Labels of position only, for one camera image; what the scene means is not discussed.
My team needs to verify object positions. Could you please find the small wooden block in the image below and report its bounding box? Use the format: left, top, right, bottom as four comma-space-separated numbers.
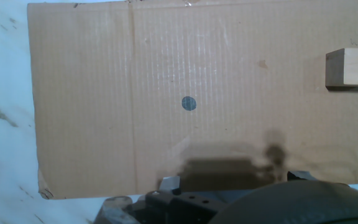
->
325, 48, 358, 92

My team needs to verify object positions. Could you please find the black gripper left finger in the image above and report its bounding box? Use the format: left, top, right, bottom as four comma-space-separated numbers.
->
93, 175, 229, 224

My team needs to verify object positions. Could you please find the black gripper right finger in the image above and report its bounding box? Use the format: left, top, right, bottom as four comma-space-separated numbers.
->
287, 170, 318, 182

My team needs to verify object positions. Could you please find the brown cardboard sheet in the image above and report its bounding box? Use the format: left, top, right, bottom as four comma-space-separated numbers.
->
27, 0, 358, 200

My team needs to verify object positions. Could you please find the marble pattern table sheet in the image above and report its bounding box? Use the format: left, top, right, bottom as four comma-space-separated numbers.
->
0, 0, 358, 224

